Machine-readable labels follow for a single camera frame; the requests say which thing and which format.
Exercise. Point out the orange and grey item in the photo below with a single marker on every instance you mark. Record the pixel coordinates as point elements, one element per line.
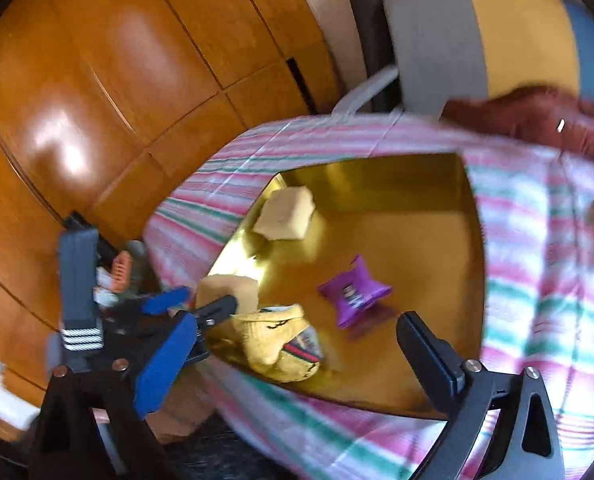
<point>123,267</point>

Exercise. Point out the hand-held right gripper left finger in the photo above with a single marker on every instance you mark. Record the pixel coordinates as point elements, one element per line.
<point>163,362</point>

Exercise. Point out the striped bed sheet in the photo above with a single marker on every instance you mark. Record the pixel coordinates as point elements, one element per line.
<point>527,260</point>

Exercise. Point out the yellow snack packet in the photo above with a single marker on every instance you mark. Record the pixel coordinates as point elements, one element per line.
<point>272,339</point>

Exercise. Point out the purple snack packet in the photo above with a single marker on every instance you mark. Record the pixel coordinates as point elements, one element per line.
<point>354,295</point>

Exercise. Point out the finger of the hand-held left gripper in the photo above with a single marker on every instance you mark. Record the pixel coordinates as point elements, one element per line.
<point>166,300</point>
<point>218,308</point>

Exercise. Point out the beige snack packet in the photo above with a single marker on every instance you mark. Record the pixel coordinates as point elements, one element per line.
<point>229,289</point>

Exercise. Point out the grey yellow blue headboard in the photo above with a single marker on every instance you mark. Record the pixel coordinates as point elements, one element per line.
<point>477,40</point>

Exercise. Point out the wooden wardrobe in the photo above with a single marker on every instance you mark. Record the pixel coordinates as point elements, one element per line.
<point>127,60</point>

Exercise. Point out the beige sponge block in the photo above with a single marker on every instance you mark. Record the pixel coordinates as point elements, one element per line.
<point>283,212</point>

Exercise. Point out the maroon quilted blanket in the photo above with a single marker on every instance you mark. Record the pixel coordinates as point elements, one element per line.
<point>527,115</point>

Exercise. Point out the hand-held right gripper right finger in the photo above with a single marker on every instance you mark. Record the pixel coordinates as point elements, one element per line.
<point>427,357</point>

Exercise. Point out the gold tray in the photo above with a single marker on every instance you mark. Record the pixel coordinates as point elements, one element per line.
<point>402,240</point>

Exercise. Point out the brown cardboard box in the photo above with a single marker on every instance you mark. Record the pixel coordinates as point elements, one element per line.
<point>177,416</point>

